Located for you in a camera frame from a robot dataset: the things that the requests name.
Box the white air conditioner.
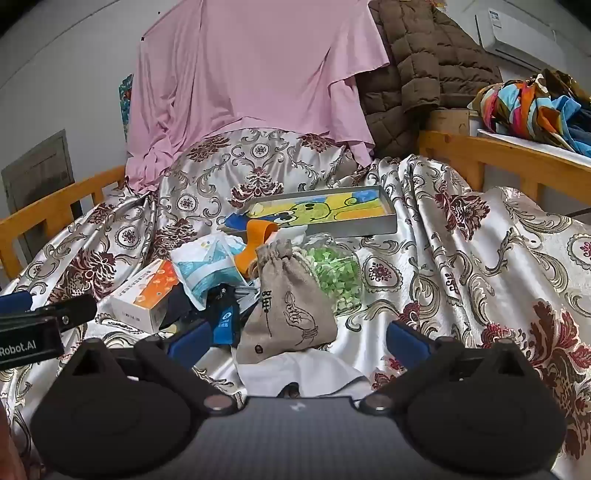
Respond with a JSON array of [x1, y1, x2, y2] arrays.
[[475, 9, 571, 72]]

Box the linen drawstring pouch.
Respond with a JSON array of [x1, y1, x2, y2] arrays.
[[242, 240, 339, 358]]

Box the dark blue packet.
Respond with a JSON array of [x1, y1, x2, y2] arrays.
[[159, 281, 242, 347]]

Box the floral satin blanket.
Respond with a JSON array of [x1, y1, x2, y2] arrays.
[[0, 127, 591, 480]]

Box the colourful patterned cloth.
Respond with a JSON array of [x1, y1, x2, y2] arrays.
[[475, 69, 591, 155]]

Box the white and teal packet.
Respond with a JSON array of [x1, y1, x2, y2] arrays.
[[173, 233, 250, 310]]

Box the wooden box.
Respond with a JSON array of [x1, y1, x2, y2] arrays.
[[425, 108, 472, 136]]

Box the grey wall panel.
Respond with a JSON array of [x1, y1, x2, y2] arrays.
[[0, 129, 77, 232]]

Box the blue cloth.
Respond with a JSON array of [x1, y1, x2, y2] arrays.
[[217, 212, 252, 232]]

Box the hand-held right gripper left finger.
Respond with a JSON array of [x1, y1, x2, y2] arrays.
[[69, 320, 237, 415]]

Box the blue garment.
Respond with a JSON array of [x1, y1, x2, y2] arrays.
[[554, 97, 591, 158]]

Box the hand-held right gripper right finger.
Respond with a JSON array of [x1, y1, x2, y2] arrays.
[[361, 320, 525, 415]]

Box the teal wall poster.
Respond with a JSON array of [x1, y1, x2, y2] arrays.
[[117, 74, 136, 139]]

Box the orange and white box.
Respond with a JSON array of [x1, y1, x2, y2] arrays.
[[111, 258, 181, 333]]

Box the metal tray with cartoon picture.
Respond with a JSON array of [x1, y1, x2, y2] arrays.
[[242, 185, 399, 238]]

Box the orange silicone holder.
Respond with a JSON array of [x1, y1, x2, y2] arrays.
[[235, 219, 280, 278]]

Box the brown puffer jacket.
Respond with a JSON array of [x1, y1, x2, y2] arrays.
[[355, 0, 504, 160]]

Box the pink cloth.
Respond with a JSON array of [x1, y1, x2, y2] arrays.
[[124, 0, 393, 195]]

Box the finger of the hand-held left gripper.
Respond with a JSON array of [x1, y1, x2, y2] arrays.
[[44, 293, 99, 330], [0, 294, 34, 318]]

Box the white board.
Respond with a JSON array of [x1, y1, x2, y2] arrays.
[[475, 128, 591, 160]]

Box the glass jar of green stars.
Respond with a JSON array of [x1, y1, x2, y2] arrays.
[[286, 233, 363, 317]]

